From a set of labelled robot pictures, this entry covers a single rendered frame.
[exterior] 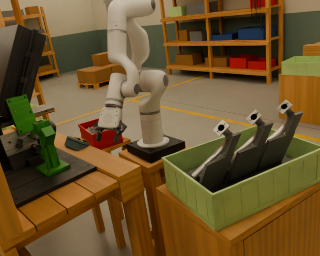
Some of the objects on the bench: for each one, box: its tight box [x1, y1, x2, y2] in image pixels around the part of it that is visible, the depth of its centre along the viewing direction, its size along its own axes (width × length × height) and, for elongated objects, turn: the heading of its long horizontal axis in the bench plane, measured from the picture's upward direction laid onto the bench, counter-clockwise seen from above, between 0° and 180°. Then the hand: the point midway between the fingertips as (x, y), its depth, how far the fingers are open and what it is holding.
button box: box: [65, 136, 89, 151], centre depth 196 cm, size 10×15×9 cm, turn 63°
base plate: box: [2, 147, 97, 208], centre depth 192 cm, size 42×110×2 cm, turn 63°
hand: (106, 139), depth 143 cm, fingers open, 8 cm apart
